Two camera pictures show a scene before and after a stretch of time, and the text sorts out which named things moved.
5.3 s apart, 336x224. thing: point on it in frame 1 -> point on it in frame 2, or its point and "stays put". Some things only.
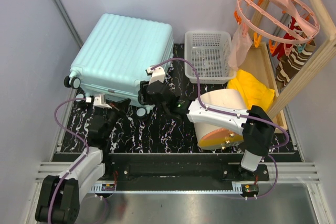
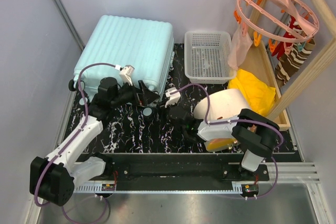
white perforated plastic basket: x=208 y=51 stays put
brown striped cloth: x=287 y=67 stays put
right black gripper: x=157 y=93 -> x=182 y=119
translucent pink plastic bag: x=241 y=41 stays put
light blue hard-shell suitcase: x=115 y=61 stays put
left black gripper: x=119 y=108 -> x=144 y=95
